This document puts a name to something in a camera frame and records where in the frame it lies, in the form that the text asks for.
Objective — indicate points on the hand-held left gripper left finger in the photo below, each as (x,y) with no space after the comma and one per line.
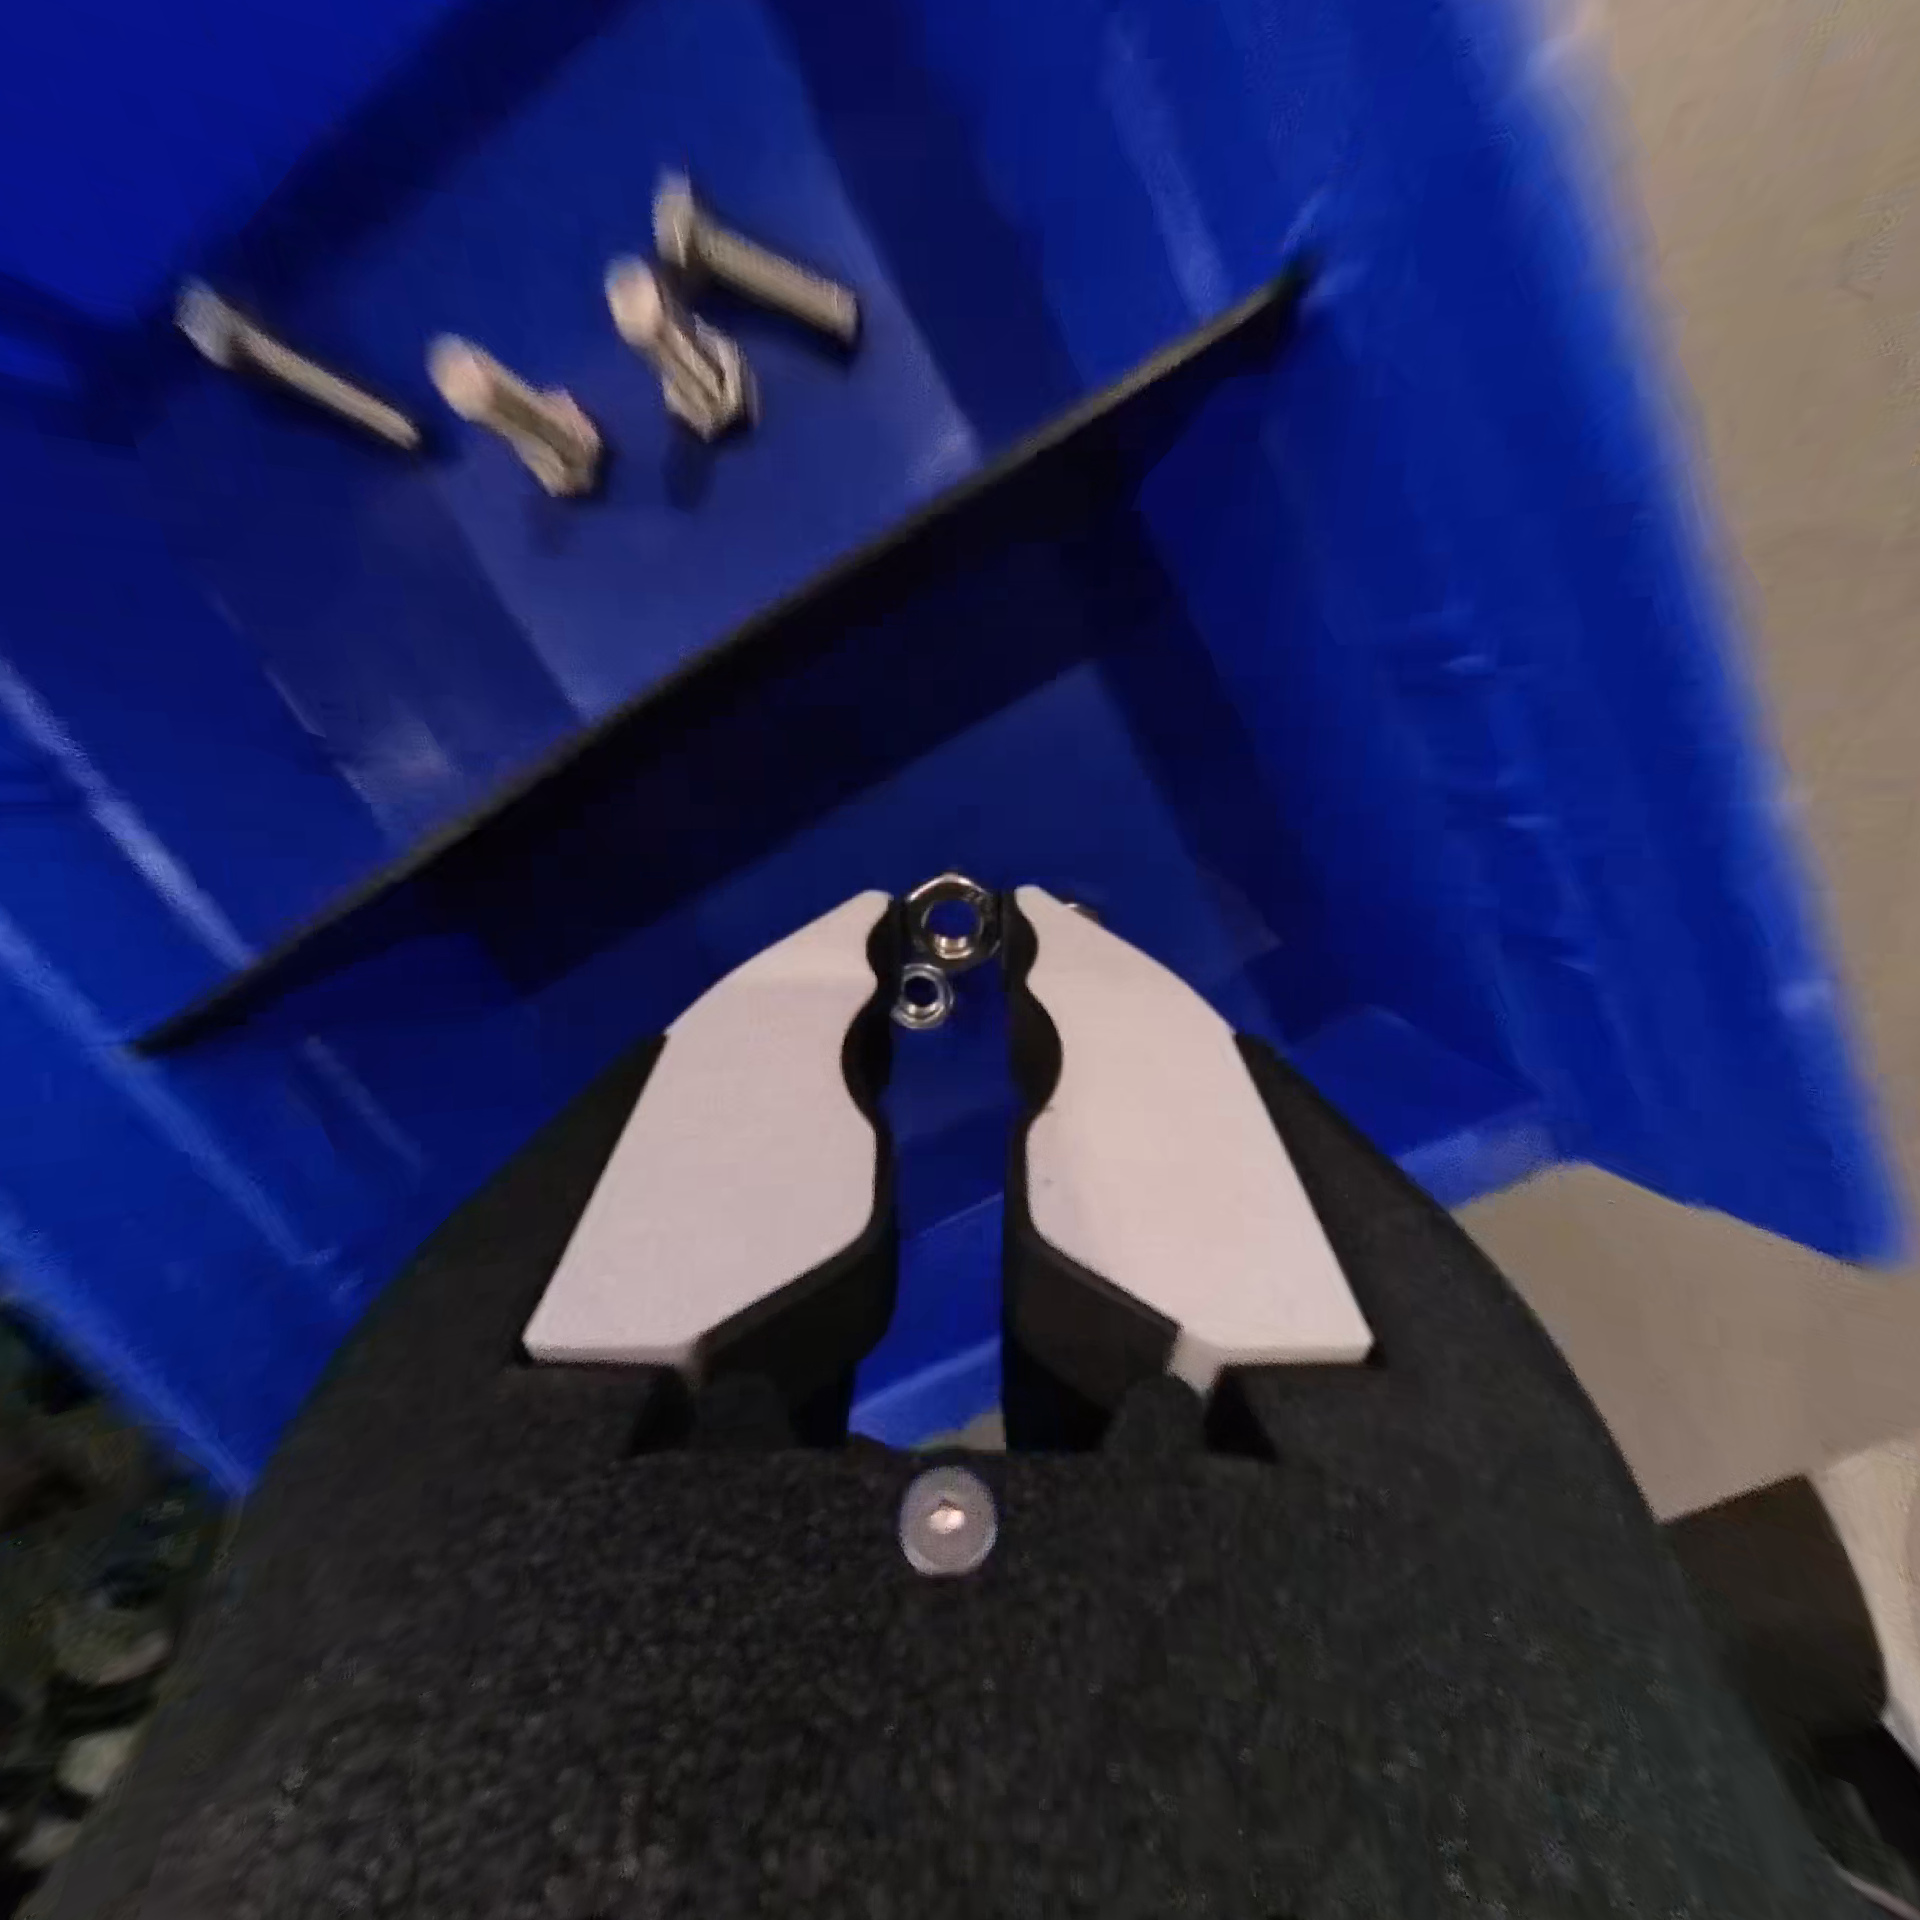
(721,1171)

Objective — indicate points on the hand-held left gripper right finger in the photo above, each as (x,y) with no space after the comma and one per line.
(1170,1171)

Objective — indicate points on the steel hex nut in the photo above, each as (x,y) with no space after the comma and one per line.
(922,997)
(947,917)

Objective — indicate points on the blue plastic bin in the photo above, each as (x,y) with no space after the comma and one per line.
(1350,676)

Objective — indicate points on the black bin divider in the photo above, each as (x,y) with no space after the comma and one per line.
(750,706)

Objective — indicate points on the dark cluttered pile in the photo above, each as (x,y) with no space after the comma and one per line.
(89,1622)

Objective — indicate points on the steel bolt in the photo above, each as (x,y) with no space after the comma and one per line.
(756,271)
(516,421)
(300,370)
(681,352)

